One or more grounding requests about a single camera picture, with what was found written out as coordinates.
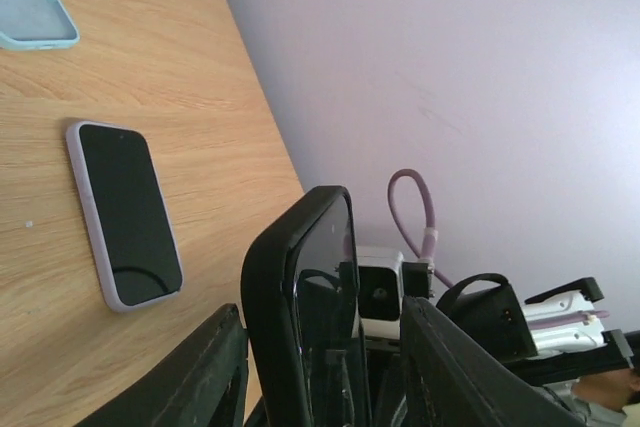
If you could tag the lavender phone case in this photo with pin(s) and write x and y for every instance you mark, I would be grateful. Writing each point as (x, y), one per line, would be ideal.
(90, 207)

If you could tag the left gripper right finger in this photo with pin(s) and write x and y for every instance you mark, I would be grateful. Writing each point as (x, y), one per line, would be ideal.
(452, 381)

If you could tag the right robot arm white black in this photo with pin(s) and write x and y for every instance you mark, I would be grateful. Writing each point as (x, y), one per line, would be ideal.
(554, 341)

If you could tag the light blue phone case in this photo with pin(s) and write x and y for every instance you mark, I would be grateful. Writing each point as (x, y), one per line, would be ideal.
(36, 25)

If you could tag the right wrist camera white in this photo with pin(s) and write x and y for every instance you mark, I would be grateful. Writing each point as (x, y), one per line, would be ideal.
(381, 291)

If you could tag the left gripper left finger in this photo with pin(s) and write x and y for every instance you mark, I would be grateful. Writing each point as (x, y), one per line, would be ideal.
(202, 382)

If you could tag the black phone case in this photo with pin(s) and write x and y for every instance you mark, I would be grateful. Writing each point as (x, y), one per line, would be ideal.
(266, 286)

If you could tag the black phone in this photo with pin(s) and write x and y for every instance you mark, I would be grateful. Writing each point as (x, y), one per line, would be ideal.
(327, 325)

